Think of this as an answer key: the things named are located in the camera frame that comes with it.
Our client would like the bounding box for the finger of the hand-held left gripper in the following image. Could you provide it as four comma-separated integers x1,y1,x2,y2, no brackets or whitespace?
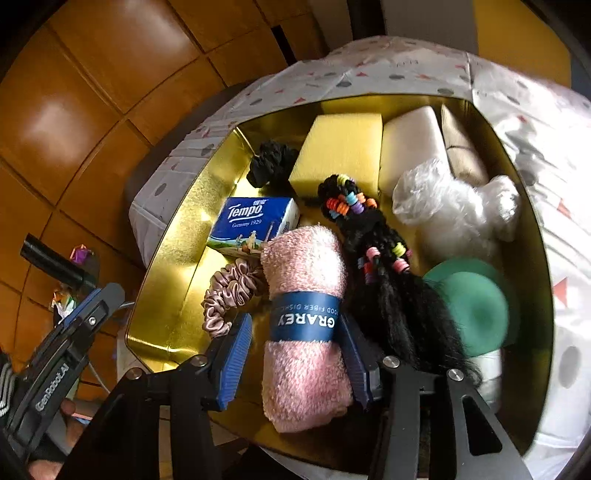
58,282,126,334

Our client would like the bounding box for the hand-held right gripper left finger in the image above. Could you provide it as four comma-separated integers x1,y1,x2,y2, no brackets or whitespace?
60,314,254,480

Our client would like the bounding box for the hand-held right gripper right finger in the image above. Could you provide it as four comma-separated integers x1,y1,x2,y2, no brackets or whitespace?
341,320,534,480

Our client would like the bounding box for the pink satin scrunchie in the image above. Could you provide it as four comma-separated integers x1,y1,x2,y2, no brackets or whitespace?
201,257,269,340

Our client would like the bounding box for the black beaded braided hairpiece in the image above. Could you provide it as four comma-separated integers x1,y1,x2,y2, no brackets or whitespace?
318,173,483,386

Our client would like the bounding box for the gold metal tray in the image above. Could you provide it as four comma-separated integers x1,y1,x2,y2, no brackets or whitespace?
124,95,555,462

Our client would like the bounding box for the pink towel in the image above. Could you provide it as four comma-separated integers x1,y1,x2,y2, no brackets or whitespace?
260,224,349,433

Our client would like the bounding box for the green capped white bottle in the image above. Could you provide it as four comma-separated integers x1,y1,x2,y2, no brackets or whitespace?
422,258,511,411

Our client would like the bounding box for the blue tissue packet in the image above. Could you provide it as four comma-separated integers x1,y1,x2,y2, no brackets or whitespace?
206,196,301,258

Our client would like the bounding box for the plastic white plush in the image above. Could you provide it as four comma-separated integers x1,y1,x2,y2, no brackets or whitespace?
392,158,522,264

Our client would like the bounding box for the black scrunchie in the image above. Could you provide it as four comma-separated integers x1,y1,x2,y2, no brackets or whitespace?
247,142,301,188

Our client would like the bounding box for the yellow sponge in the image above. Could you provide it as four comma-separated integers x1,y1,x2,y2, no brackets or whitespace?
288,112,384,199

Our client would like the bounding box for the white sponge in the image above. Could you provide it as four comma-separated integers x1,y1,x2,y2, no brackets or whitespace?
378,106,451,197

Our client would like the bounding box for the beige bath scrubber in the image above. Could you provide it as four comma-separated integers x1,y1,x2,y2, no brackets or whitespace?
438,104,490,185

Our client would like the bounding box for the person's left hand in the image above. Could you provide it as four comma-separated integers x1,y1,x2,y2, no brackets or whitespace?
25,399,92,480

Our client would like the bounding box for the black tube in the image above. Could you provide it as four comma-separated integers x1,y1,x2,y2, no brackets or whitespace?
21,234,96,289

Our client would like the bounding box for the brown wooden wardrobe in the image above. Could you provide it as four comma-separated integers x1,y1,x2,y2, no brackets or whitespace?
0,0,352,384

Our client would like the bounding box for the grey yellow blue headboard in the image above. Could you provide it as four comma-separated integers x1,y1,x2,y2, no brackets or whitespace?
383,0,573,88

